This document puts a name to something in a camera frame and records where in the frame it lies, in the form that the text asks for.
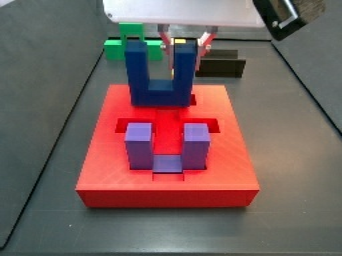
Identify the green zigzag block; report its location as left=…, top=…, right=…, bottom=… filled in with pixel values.
left=104, top=23, right=163, bottom=61

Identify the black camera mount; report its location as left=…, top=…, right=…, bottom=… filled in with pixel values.
left=252, top=0, right=326, bottom=41

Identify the black block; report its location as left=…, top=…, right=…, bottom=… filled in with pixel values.
left=195, top=49, right=246, bottom=78

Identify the red puzzle board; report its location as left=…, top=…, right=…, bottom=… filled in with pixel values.
left=76, top=85, right=259, bottom=208

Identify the yellow long block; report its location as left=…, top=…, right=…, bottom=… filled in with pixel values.
left=173, top=38, right=185, bottom=44

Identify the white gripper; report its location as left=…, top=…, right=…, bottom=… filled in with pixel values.
left=103, top=0, right=264, bottom=69

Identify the dark blue U-shaped block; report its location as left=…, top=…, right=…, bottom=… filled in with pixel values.
left=124, top=41, right=196, bottom=107

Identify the purple U-shaped block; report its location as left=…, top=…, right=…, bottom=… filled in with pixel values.
left=124, top=122, right=211, bottom=174

